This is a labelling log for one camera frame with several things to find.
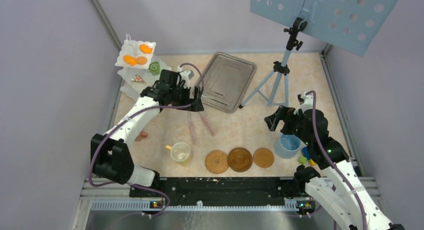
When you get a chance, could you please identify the pink cat-paw tongs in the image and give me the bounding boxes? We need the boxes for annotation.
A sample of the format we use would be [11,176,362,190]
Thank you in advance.
[187,112,215,144]

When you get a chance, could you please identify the yellow transparent cup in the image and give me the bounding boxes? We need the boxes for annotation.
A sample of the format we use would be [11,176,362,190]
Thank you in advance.
[165,142,193,165]

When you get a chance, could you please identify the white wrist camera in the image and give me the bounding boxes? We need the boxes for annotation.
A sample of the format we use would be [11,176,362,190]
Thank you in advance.
[294,92,314,115]
[177,66,194,89]

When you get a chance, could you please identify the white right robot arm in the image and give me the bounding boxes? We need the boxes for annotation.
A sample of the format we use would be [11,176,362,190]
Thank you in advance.
[264,106,404,229]

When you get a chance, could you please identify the yellow toy cube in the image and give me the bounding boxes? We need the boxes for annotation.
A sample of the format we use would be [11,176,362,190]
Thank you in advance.
[308,159,316,166]

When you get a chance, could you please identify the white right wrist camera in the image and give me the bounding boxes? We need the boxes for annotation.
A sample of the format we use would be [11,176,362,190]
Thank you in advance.
[294,92,314,115]

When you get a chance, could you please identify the woven rattan coaster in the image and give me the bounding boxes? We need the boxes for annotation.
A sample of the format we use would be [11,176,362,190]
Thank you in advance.
[204,150,229,174]

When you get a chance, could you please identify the green swirl roll cake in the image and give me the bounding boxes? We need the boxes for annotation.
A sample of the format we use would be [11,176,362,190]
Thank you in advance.
[148,61,161,76]

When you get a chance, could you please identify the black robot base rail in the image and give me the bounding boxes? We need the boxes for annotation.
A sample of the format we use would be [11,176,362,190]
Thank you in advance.
[129,177,307,206]

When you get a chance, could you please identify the light blue tripod stand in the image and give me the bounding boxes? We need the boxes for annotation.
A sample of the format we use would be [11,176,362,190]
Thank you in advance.
[238,17,308,109]

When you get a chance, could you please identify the dark wooden round coaster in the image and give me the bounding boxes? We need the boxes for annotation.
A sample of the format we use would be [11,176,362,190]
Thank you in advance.
[227,147,253,172]

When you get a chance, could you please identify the pink mug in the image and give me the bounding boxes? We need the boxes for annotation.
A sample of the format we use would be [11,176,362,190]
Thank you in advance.
[135,131,148,141]

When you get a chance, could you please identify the light blue perforated board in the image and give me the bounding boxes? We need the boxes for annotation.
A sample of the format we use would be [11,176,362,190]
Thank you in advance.
[250,0,399,57]

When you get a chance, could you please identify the metal serving tray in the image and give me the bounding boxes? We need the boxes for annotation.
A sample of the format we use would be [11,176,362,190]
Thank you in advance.
[201,52,257,114]

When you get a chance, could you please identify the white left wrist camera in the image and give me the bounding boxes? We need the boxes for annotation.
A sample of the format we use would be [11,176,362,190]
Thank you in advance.
[177,66,194,89]

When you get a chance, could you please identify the round brown cookie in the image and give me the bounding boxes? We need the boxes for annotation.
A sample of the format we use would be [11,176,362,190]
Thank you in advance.
[135,57,148,65]

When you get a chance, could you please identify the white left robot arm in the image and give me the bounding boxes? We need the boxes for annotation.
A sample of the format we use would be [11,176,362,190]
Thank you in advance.
[90,70,204,197]

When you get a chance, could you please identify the orange fish pastry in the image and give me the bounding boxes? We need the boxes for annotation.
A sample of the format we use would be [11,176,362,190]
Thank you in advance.
[139,44,153,54]
[123,55,137,66]

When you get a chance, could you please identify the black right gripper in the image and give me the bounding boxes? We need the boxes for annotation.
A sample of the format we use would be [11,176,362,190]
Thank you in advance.
[264,105,312,145]

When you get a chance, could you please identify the green toy cube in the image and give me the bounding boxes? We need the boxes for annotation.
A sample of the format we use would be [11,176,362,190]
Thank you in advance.
[298,156,308,164]

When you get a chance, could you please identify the light wooden round coaster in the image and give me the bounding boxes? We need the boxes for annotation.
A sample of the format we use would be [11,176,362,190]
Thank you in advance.
[253,148,275,168]

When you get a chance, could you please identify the white three-tier dessert stand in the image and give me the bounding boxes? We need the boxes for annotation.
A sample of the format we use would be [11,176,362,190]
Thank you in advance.
[115,34,171,101]

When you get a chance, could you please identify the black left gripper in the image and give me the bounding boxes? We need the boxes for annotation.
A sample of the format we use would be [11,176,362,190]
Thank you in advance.
[169,84,204,112]

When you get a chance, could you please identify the white strawberry cake slice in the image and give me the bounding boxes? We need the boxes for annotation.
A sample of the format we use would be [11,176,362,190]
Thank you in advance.
[131,75,145,83]

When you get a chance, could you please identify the light blue mug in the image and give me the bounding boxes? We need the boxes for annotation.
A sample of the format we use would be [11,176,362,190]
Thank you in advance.
[274,134,302,159]

